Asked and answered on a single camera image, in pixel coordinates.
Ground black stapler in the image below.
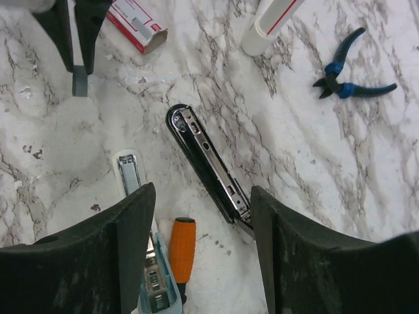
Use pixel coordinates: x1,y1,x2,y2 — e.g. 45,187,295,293
166,104,254,237

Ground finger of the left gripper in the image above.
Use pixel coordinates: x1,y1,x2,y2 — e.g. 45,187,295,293
32,0,74,73
74,0,111,75

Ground white pvc pipe frame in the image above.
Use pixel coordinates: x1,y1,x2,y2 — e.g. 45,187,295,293
241,0,304,56

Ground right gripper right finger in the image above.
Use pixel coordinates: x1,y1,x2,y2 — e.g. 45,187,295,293
251,186,418,313

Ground grey staple strip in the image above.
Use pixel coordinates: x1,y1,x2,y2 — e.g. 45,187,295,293
72,65,88,97
121,162,141,196

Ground red white staple box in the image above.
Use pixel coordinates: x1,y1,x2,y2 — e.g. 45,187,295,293
107,0,168,55

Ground orange handled screwdriver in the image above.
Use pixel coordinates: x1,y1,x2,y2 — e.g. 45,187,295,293
169,217,196,304

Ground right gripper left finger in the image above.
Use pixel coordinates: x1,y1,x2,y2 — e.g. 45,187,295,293
1,183,156,313

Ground blue handled pliers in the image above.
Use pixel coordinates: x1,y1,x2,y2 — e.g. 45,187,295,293
312,27,398,100

